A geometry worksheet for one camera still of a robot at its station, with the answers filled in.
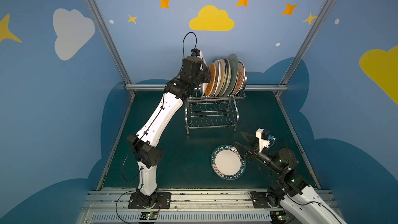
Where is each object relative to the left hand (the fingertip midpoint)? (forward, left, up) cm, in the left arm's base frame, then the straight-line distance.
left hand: (210, 69), depth 73 cm
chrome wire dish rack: (+4, -4, -38) cm, 38 cm away
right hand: (-27, -14, -17) cm, 35 cm away
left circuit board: (-55, +28, -42) cm, 75 cm away
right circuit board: (-54, -33, -43) cm, 77 cm away
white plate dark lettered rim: (-29, -11, -43) cm, 53 cm away
